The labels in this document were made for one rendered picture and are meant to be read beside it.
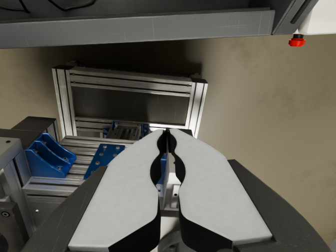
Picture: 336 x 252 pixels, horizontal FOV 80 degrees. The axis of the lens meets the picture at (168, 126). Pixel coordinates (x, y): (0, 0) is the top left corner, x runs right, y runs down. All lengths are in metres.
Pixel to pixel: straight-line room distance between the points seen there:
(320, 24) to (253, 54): 1.05
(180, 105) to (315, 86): 0.97
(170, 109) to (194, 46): 0.42
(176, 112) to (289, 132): 0.95
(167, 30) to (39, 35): 0.22
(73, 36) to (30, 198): 0.43
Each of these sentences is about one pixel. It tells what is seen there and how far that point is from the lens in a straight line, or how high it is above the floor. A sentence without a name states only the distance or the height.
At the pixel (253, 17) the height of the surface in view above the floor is 0.95.
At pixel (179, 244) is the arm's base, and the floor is 1.07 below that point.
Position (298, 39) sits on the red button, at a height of 0.81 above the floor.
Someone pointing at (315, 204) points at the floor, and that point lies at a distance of 2.53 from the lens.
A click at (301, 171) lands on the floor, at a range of 2.13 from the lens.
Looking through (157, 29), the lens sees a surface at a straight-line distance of 0.38.
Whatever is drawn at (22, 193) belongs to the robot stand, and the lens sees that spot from 0.66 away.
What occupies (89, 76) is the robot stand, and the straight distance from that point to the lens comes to 1.21.
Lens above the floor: 1.33
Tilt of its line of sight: 62 degrees down
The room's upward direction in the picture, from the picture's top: 177 degrees clockwise
